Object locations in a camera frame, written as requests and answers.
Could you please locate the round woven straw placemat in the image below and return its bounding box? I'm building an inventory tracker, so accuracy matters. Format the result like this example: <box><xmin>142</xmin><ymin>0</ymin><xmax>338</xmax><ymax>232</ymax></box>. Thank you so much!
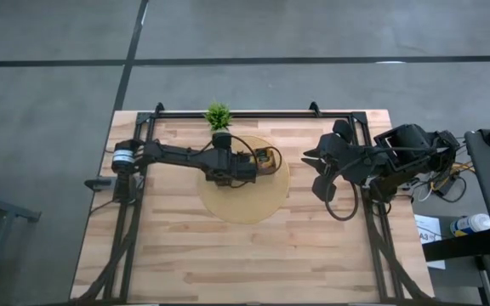
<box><xmin>197</xmin><ymin>134</ymin><xmax>291</xmax><ymax>225</ymax></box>

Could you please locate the orange yellow cable bundle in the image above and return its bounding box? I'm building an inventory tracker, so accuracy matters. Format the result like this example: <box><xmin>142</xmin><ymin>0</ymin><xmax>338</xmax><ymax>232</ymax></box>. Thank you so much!
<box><xmin>410</xmin><ymin>161</ymin><xmax>476</xmax><ymax>203</ymax></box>

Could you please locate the brown wooden tea organizer box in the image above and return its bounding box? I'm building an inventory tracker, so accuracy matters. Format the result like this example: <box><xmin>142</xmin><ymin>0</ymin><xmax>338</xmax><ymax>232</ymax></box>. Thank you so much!
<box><xmin>251</xmin><ymin>146</ymin><xmax>281</xmax><ymax>178</ymax></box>

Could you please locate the white paper sheet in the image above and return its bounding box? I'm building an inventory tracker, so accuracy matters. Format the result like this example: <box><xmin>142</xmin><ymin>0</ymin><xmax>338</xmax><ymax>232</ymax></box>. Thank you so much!
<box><xmin>413</xmin><ymin>213</ymin><xmax>447</xmax><ymax>270</ymax></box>

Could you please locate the yellow green tea packet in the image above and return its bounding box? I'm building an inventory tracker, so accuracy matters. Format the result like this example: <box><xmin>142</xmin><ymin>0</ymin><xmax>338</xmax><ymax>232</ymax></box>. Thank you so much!
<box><xmin>255</xmin><ymin>148</ymin><xmax>276</xmax><ymax>174</ymax></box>

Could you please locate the grey metal stand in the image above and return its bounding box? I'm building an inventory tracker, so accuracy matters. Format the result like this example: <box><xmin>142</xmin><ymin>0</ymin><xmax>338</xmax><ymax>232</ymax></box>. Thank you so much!
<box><xmin>0</xmin><ymin>169</ymin><xmax>42</xmax><ymax>306</ymax></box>

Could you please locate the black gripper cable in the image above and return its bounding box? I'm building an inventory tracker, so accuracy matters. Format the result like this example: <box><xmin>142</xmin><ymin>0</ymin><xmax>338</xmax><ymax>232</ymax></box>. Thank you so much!
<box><xmin>187</xmin><ymin>134</ymin><xmax>283</xmax><ymax>190</ymax></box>
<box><xmin>324</xmin><ymin>145</ymin><xmax>438</xmax><ymax>223</ymax></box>

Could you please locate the small green potted plant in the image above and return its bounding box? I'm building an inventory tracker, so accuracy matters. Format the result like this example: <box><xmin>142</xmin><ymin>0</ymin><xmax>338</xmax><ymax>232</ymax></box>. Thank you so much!
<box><xmin>203</xmin><ymin>100</ymin><xmax>233</xmax><ymax>133</ymax></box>

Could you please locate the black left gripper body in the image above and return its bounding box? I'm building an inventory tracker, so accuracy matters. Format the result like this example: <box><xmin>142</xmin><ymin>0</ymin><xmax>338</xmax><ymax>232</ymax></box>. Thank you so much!
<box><xmin>204</xmin><ymin>131</ymin><xmax>259</xmax><ymax>188</ymax></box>

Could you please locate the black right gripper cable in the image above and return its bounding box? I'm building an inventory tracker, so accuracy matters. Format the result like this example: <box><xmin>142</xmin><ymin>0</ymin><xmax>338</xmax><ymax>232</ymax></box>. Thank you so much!
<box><xmin>324</xmin><ymin>145</ymin><xmax>438</xmax><ymax>223</ymax></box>

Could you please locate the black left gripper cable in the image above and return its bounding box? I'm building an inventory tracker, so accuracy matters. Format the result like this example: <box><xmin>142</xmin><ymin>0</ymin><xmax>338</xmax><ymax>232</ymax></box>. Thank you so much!
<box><xmin>187</xmin><ymin>134</ymin><xmax>283</xmax><ymax>190</ymax></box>

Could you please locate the black aluminium table frame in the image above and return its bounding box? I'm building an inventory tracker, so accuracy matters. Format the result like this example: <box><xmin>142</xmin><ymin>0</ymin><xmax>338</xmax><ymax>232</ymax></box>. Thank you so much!
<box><xmin>100</xmin><ymin>101</ymin><xmax>424</xmax><ymax>305</ymax></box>

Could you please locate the white bottle blue yellow label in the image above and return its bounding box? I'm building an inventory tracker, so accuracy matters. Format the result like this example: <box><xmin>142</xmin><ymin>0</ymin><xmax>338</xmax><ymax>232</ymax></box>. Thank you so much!
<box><xmin>449</xmin><ymin>212</ymin><xmax>490</xmax><ymax>237</ymax></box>

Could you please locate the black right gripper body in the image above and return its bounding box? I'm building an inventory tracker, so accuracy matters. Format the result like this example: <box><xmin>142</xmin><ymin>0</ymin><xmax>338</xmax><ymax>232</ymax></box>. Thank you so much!
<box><xmin>311</xmin><ymin>119</ymin><xmax>357</xmax><ymax>203</ymax></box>

